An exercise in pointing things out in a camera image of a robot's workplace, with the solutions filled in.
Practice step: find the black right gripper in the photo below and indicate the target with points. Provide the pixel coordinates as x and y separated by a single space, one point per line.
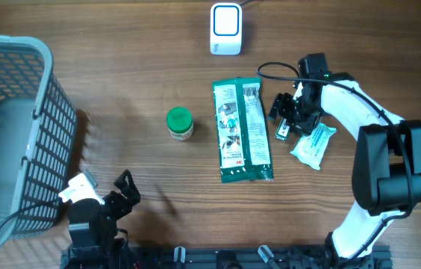
281 104

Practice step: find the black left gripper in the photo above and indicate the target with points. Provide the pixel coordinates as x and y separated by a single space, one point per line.
124 207

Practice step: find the green white small box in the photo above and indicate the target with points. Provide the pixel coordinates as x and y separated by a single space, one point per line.
283 130

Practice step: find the teal wet wipes packet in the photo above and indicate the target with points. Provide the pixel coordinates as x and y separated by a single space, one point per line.
310 149

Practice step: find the green 3M gloves packet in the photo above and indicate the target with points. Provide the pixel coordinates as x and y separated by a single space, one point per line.
244 151

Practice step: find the green lid jar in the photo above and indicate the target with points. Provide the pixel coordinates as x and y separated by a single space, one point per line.
179 121

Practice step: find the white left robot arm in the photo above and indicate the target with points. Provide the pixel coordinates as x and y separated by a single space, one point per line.
97 241

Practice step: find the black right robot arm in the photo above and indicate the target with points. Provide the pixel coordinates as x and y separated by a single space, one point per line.
386 175

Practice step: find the white barcode scanner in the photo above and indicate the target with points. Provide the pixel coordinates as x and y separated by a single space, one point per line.
226 28

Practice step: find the grey plastic mesh basket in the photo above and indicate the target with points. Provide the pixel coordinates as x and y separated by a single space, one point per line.
38 123

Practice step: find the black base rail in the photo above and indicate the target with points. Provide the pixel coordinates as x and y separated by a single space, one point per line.
214 258

